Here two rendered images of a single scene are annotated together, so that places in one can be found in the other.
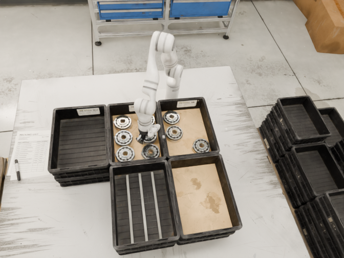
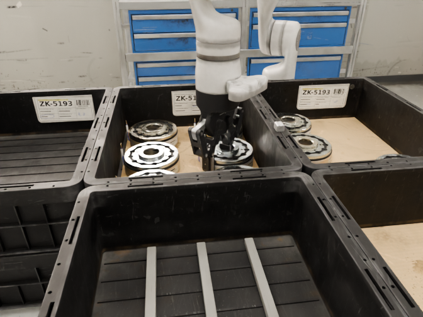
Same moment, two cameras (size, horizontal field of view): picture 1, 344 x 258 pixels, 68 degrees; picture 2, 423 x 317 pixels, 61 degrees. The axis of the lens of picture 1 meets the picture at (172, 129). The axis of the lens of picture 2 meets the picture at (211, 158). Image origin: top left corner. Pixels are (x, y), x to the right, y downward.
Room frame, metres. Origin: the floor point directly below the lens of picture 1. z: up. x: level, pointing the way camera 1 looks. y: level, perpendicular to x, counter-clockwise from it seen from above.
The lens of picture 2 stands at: (0.18, 0.06, 1.19)
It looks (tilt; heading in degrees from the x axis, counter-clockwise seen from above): 30 degrees down; 10
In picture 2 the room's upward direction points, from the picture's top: straight up
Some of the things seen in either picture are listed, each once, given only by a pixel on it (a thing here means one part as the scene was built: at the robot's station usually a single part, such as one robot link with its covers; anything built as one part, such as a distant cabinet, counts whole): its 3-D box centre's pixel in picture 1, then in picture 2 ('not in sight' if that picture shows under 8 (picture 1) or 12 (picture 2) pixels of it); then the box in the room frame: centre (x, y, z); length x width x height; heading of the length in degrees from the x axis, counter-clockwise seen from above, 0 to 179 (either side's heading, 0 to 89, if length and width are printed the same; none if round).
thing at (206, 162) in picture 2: not in sight; (204, 160); (0.71, 0.16, 0.87); 0.03 x 0.01 x 0.05; 153
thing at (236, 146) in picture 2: not in sight; (226, 147); (0.78, 0.13, 0.86); 0.05 x 0.05 x 0.01
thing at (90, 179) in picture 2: (135, 130); (187, 124); (0.75, 0.20, 0.92); 0.40 x 0.30 x 0.02; 17
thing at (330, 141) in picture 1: (324, 132); not in sight; (1.46, -1.40, 0.26); 0.40 x 0.30 x 0.23; 18
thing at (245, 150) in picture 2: (148, 134); (226, 150); (0.78, 0.13, 0.86); 0.10 x 0.10 x 0.01
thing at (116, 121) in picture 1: (122, 121); (153, 129); (0.84, 0.30, 0.86); 0.10 x 0.10 x 0.01
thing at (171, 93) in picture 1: (172, 91); not in sight; (1.20, 0.04, 0.79); 0.09 x 0.09 x 0.17; 7
